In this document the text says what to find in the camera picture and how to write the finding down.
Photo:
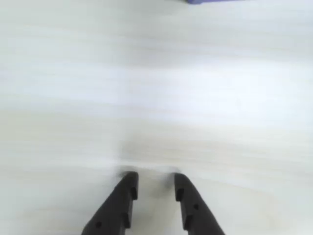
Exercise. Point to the blue plastic box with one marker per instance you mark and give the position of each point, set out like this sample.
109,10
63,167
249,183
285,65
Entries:
207,1

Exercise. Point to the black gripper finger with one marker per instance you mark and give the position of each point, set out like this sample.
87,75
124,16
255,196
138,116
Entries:
193,208
115,208

